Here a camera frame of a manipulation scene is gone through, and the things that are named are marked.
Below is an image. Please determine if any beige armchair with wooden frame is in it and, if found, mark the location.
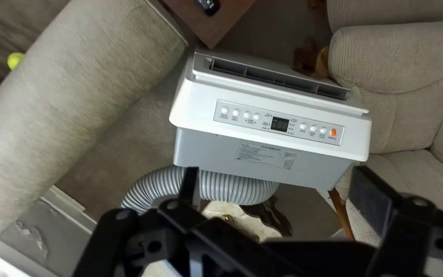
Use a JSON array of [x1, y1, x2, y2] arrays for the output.
[[291, 0, 443, 277]]

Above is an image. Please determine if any yellow tennis ball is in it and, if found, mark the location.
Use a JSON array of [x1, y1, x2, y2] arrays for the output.
[[7, 51, 28, 71]]

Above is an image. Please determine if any dark brown wooden coffee table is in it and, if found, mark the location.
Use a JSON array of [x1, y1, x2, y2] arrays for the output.
[[162, 0, 261, 51]]

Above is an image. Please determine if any black remote control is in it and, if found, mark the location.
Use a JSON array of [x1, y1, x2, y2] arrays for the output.
[[193, 0, 224, 17]]

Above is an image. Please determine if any grey flat panel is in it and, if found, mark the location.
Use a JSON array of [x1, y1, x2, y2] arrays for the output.
[[0, 184, 99, 277]]

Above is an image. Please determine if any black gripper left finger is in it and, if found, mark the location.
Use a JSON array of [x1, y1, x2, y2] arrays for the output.
[[73, 165, 265, 277]]

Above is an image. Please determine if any ornate gold white object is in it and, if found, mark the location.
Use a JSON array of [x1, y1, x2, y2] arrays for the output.
[[201, 199, 294, 244]]

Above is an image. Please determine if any grey corrugated exhaust hose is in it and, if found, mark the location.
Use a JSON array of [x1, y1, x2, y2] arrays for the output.
[[119, 165, 281, 216]]

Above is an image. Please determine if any beige fabric sofa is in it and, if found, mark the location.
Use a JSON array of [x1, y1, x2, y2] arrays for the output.
[[0, 0, 191, 253]]

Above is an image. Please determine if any white portable air conditioner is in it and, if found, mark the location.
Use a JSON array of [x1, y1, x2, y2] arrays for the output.
[[168, 50, 374, 193]]

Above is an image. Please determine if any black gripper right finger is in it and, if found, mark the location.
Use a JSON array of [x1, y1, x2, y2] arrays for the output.
[[348, 165, 443, 277]]

